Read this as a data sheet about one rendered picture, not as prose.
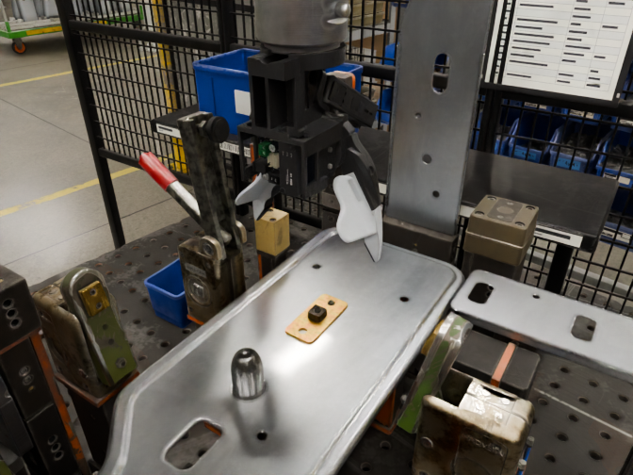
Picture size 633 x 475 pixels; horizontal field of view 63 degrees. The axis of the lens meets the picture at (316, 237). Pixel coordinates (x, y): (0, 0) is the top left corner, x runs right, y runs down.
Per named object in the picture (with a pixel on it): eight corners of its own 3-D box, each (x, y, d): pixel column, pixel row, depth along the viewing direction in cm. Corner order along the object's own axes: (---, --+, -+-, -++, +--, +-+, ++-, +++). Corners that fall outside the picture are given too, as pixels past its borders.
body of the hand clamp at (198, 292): (236, 447, 81) (213, 259, 62) (203, 427, 84) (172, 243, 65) (260, 420, 85) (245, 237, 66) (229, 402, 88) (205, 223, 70)
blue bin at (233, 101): (318, 155, 95) (318, 85, 88) (197, 125, 109) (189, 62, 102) (362, 130, 107) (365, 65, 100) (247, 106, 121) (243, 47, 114)
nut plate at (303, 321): (310, 345, 57) (310, 336, 56) (283, 332, 59) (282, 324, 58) (349, 305, 63) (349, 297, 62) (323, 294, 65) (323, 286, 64)
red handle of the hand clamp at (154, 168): (219, 246, 62) (131, 155, 64) (213, 255, 63) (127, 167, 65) (241, 231, 65) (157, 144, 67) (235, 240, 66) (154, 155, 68)
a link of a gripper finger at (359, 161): (347, 221, 50) (302, 141, 49) (356, 214, 51) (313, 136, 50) (384, 206, 47) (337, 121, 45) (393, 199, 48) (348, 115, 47)
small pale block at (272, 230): (283, 414, 86) (273, 223, 67) (267, 404, 88) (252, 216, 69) (295, 400, 88) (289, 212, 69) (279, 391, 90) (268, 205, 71)
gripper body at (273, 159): (239, 187, 47) (227, 50, 41) (293, 155, 54) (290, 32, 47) (308, 208, 44) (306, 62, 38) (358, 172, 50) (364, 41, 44)
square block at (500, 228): (480, 417, 85) (527, 230, 66) (435, 397, 89) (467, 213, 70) (495, 386, 91) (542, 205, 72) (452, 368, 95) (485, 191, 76)
